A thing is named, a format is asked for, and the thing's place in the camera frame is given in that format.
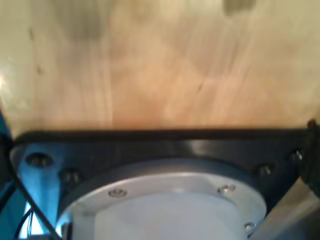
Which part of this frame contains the thin black cable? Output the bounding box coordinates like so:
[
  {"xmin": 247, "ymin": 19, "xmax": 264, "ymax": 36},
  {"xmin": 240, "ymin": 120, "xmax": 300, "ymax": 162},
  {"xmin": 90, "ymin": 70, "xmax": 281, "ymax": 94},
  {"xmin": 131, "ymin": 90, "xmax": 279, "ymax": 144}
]
[{"xmin": 4, "ymin": 142, "xmax": 63, "ymax": 240}]

